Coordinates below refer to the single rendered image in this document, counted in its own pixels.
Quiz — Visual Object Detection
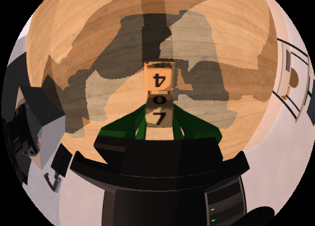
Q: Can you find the orange open-top tray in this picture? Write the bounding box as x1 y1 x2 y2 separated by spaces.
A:
144 60 175 98

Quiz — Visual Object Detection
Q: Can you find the orange number cube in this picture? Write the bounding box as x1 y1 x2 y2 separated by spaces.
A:
147 64 172 91
145 94 174 128

